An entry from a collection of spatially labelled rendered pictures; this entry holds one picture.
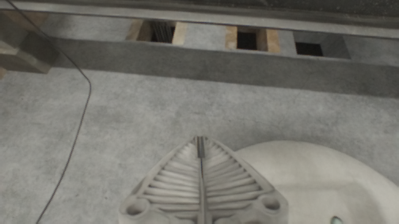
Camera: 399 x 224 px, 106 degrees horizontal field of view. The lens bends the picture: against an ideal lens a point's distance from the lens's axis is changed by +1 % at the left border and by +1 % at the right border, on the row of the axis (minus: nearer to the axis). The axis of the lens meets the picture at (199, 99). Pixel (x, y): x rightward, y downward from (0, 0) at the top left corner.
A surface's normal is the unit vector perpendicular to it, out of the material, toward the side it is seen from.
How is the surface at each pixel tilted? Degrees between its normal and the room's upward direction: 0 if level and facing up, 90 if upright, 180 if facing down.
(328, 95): 0
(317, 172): 1
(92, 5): 0
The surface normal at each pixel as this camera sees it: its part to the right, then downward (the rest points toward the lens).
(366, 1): -0.11, 0.91
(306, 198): 0.00, -0.40
